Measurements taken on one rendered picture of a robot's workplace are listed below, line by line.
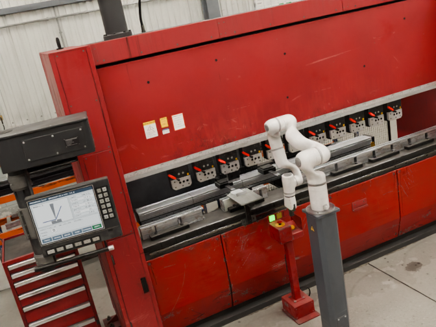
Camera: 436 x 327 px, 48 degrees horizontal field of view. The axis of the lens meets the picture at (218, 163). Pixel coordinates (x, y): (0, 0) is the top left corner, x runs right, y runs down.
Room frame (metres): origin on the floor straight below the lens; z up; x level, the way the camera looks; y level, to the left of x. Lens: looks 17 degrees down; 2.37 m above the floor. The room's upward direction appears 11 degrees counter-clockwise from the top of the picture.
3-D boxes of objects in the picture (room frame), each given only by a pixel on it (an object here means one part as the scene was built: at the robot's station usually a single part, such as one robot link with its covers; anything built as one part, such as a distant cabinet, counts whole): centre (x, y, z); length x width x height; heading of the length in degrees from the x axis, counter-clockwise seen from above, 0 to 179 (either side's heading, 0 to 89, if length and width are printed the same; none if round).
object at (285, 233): (3.31, -0.40, 0.75); 0.20 x 0.16 x 0.18; 111
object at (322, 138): (3.83, -0.83, 1.26); 0.15 x 0.09 x 0.17; 110
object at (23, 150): (2.66, 0.91, 1.53); 0.51 x 0.25 x 0.85; 103
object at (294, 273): (3.31, -0.40, 0.39); 0.05 x 0.05 x 0.54; 21
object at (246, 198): (3.42, -0.15, 1.00); 0.26 x 0.18 x 0.01; 20
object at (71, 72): (3.39, 0.88, 1.15); 0.85 x 0.25 x 2.30; 20
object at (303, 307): (3.28, -0.41, 0.06); 0.25 x 0.20 x 0.12; 21
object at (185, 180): (3.41, 0.30, 1.26); 0.15 x 0.09 x 0.17; 110
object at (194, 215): (3.37, 0.42, 0.92); 0.50 x 0.06 x 0.10; 110
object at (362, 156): (4.00, -1.28, 0.92); 1.67 x 0.06 x 0.10; 110
